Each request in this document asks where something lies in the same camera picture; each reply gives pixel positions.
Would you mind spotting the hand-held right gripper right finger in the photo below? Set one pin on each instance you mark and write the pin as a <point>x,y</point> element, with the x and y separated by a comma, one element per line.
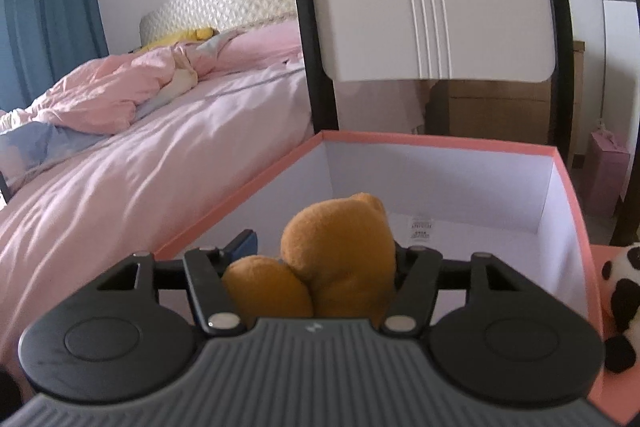
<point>406,263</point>

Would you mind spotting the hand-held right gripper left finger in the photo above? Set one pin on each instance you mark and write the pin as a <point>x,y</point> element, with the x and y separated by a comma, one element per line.
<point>243,246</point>

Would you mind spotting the pink cardboard box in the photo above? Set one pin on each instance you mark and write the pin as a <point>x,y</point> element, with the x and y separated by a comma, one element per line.
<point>450,227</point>

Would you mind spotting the brown plush toy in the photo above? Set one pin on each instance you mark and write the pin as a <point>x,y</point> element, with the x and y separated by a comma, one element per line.
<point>320,264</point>

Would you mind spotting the bed with pink sheet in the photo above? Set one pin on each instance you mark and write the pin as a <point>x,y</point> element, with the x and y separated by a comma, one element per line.
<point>125,167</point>

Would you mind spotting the brown cardboard box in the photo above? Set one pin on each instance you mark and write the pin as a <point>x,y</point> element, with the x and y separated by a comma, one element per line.
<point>500,109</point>

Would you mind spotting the pink crumpled duvet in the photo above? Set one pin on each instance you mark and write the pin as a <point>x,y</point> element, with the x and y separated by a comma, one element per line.
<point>100,92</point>

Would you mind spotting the pink gift bag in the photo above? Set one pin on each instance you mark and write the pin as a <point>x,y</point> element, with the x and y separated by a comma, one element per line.
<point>606,177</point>

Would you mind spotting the yellow pillow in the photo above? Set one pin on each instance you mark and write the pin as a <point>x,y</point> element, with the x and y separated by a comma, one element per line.
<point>175,38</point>

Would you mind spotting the panda plush toy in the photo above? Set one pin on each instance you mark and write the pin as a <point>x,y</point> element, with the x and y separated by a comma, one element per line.
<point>622,307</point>

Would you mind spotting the blue curtain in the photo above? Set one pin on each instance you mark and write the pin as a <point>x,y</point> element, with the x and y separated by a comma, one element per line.
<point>45,22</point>

